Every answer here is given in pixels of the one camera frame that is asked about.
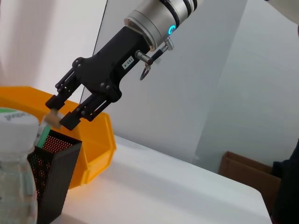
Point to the tan eraser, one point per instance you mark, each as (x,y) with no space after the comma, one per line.
(53,118)

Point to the black mesh pen holder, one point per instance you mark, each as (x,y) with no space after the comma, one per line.
(58,182)

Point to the brown cardboard box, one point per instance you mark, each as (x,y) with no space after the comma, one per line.
(245,172)

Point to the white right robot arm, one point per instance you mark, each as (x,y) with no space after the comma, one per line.
(158,21)

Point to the yellow plastic bin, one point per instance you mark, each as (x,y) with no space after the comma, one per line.
(98,144)

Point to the green white toothbrush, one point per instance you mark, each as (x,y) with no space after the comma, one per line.
(44,137)

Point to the person in dark clothing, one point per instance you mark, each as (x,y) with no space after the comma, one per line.
(288,186)

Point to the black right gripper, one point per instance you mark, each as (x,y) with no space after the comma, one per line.
(105,70)

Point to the clear green-label water bottle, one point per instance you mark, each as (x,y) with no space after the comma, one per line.
(16,140)

